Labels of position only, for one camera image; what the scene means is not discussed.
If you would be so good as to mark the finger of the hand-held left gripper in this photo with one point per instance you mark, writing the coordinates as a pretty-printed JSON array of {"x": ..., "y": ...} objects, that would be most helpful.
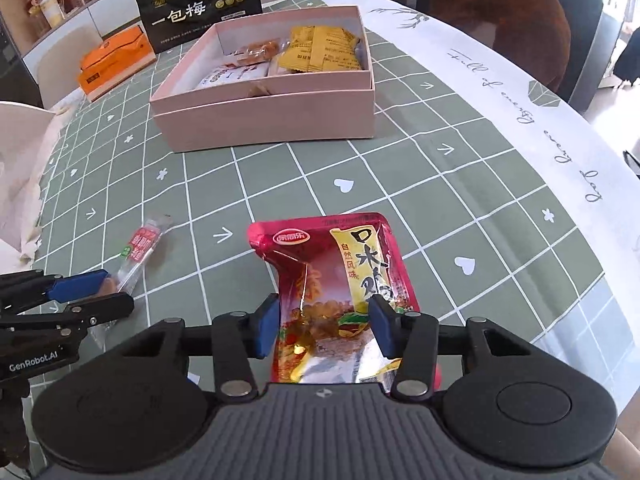
[
  {"x": 107, "y": 306},
  {"x": 80, "y": 282}
]

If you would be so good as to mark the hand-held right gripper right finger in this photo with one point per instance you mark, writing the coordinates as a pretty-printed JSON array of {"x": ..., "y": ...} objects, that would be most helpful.
[{"x": 381, "y": 327}]

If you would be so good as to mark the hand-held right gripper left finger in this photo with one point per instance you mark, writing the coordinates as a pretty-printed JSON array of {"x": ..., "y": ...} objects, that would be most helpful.
[{"x": 267, "y": 326}]

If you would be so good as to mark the red chestnut snack packet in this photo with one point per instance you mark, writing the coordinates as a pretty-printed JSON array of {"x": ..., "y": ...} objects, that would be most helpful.
[{"x": 340, "y": 280}]

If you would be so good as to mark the clear sausage snack packet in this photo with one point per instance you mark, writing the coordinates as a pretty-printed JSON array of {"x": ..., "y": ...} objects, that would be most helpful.
[{"x": 142, "y": 242}]

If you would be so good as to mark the pink cardboard box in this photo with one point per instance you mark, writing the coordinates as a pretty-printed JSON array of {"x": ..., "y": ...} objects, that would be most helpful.
[{"x": 270, "y": 105}]

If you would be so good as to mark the yellow snack packet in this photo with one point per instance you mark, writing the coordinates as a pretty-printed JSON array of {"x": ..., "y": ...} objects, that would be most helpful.
[
  {"x": 320, "y": 55},
  {"x": 345, "y": 35}
]

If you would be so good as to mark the white crumpled cloth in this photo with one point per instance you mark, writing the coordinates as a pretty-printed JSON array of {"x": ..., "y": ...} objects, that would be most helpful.
[{"x": 30, "y": 195}]

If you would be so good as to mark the green checked tablecloth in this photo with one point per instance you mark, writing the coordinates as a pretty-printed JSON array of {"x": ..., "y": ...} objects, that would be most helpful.
[{"x": 475, "y": 200}]

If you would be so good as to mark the orange gift box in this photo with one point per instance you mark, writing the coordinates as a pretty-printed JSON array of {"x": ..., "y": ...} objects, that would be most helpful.
[{"x": 115, "y": 62}]

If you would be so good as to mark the white snack packet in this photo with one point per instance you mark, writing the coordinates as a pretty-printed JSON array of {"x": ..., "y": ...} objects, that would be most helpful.
[{"x": 227, "y": 77}]

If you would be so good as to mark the cup with pink lid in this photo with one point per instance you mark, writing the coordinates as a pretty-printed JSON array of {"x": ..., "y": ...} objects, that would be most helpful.
[{"x": 47, "y": 15}]

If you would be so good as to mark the orange brown snack packet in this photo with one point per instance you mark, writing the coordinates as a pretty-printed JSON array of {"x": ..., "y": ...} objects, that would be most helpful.
[{"x": 257, "y": 50}]

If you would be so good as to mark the black plum gift box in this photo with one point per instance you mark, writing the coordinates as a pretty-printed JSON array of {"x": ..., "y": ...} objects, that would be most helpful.
[{"x": 200, "y": 5}]

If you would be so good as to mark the brown upholstered chair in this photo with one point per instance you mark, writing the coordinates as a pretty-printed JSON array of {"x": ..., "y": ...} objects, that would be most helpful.
[{"x": 505, "y": 30}]

